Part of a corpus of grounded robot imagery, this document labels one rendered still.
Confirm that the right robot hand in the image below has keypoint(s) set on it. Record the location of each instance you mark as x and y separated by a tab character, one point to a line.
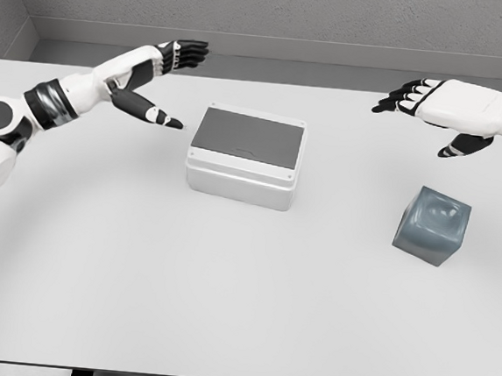
456	105

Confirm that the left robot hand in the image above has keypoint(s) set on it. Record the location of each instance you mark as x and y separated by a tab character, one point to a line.
134	70

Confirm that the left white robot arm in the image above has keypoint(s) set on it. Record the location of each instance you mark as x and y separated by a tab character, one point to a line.
43	104

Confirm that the grey-blue cube block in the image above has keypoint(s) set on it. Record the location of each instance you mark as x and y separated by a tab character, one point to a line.
433	226

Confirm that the white box with grey top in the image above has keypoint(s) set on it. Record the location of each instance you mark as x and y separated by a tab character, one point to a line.
245	156

